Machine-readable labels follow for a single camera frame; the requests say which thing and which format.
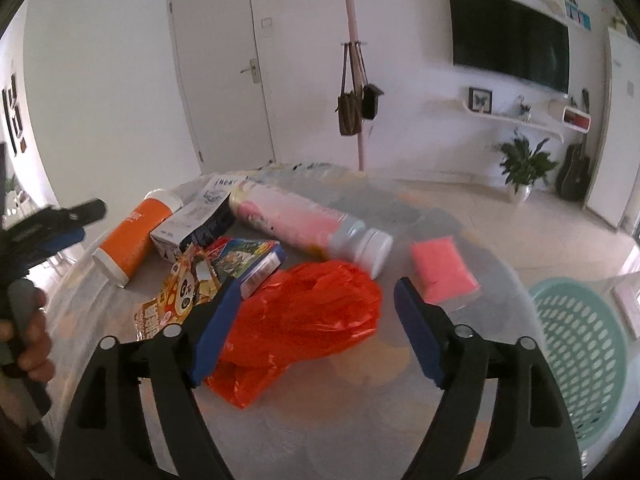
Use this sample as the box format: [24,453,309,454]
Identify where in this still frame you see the person's left hand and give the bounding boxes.
[0,287,56,383]

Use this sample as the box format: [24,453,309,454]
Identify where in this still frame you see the orange bottle with white cap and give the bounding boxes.
[91,189,185,288]

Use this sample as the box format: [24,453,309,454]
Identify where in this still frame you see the low curved white shelf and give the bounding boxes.
[462,97,565,143]

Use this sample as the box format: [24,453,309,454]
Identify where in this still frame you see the rounded red box shelf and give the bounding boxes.
[561,105,592,132]

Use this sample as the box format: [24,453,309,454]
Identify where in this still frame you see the black wall television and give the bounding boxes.
[446,0,571,96]

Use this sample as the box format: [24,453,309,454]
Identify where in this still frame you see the metal door handle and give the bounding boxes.
[240,57,262,86]

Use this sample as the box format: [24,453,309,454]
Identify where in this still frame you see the black wall photo frames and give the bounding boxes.
[2,72,28,156]

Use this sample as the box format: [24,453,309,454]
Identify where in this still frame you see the brown hanging bag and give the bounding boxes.
[336,42,363,137]

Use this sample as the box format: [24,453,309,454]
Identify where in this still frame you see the yellow snack packet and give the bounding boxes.
[132,245,223,343]

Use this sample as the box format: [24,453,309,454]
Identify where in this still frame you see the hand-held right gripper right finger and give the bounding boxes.
[393,276,586,480]

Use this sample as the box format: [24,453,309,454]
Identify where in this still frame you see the pink low box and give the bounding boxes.
[612,280,640,339]

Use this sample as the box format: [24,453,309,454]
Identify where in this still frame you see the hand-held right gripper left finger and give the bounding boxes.
[52,276,241,480]

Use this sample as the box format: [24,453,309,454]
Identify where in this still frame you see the red plastic bag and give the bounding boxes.
[205,260,383,409]

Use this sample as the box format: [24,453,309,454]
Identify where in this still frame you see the black hanging bag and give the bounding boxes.
[357,42,385,121]

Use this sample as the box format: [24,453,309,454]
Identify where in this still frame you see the butterfly picture frame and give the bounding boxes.
[467,86,493,111]

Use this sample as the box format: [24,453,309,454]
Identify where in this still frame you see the potted green plant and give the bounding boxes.
[492,130,560,204]

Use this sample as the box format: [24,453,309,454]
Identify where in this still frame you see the pink tissue packet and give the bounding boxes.
[410,237,482,311]

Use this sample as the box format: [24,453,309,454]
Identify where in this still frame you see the white standing air conditioner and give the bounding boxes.
[585,27,640,233]

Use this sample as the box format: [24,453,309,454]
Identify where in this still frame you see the black guitar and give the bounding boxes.
[556,87,592,202]

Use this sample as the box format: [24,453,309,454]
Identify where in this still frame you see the fan-patterned tablecloth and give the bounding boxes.
[30,162,551,480]

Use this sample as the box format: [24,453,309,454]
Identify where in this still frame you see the white and blue carton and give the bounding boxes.
[150,174,251,263]

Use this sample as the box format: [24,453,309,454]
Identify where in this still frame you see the pink bottle with white cap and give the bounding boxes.
[229,180,394,279]

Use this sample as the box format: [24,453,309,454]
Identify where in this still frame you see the white door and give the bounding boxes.
[167,0,276,173]

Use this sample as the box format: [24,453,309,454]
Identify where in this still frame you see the colourful printed small box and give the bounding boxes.
[205,237,288,301]

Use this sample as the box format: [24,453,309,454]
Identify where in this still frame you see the small cyan box shelf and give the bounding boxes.
[564,0,592,31]

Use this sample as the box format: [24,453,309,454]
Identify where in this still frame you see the pink coat rack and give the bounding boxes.
[337,0,372,171]

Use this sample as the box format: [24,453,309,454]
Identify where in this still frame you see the teal plastic basket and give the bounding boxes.
[527,277,629,453]

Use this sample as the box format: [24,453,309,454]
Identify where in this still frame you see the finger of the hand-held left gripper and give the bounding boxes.
[22,226,86,263]
[47,199,109,228]

